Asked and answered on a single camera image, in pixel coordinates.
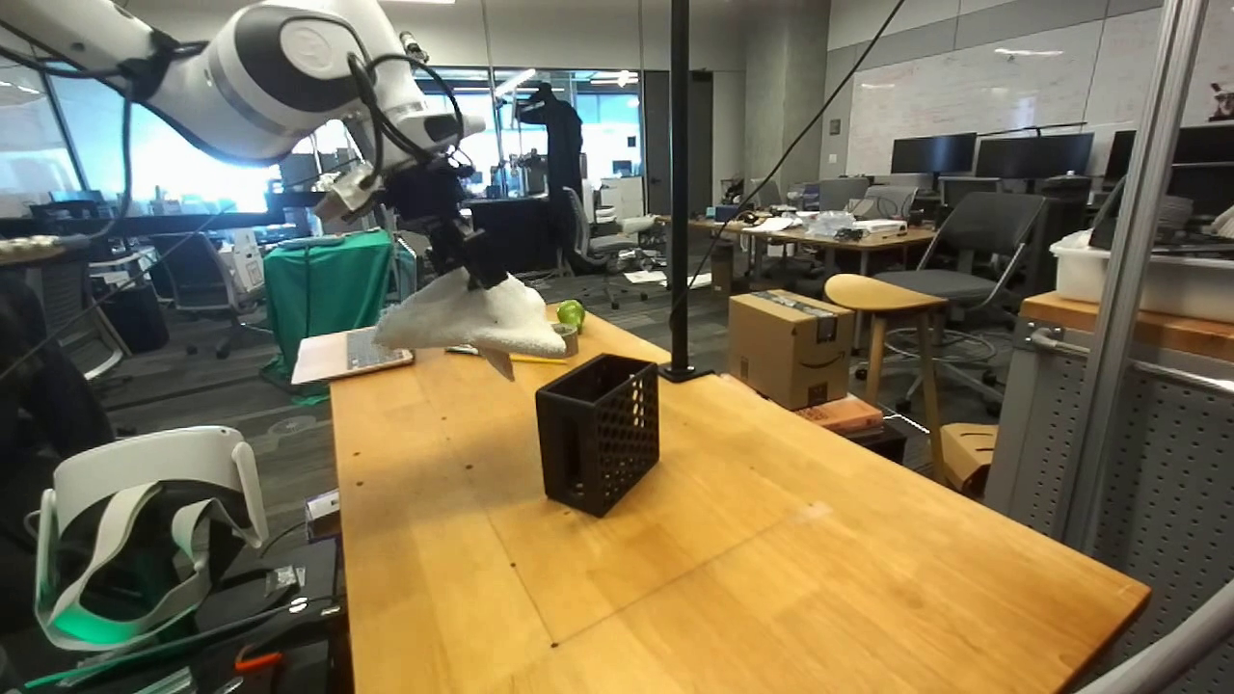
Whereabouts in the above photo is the cardboard box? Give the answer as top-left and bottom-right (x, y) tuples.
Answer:
(728, 288), (851, 410)

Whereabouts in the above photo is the black vertical pole stand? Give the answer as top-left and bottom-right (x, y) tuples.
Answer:
(663, 0), (698, 382)

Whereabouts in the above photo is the round wooden stool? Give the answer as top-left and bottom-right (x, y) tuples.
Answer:
(824, 273), (946, 439)

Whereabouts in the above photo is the black perforated plastic basket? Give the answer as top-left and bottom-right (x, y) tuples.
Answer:
(537, 354), (658, 518)

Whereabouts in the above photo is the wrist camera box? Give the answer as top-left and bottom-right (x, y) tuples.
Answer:
(311, 164), (380, 219)

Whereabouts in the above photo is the grey metal frame post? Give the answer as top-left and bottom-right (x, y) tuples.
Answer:
(1064, 0), (1212, 552)

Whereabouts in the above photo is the green ball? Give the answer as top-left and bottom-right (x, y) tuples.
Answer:
(555, 301), (590, 331)

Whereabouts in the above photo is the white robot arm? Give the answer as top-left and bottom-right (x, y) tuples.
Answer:
(0, 0), (510, 288)

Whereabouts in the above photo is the black office chair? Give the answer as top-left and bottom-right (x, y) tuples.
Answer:
(883, 193), (1047, 327)

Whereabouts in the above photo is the white cloth towel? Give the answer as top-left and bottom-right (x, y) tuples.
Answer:
(372, 272), (566, 374)

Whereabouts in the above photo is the silver laptop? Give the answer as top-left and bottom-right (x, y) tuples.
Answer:
(294, 327), (413, 385)

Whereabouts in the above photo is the white VR headset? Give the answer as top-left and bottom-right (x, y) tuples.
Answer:
(34, 426), (268, 652)

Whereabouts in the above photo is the green cloth on chair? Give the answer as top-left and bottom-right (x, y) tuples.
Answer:
(263, 233), (394, 382)

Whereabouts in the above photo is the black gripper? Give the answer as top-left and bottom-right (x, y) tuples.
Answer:
(384, 160), (505, 288)

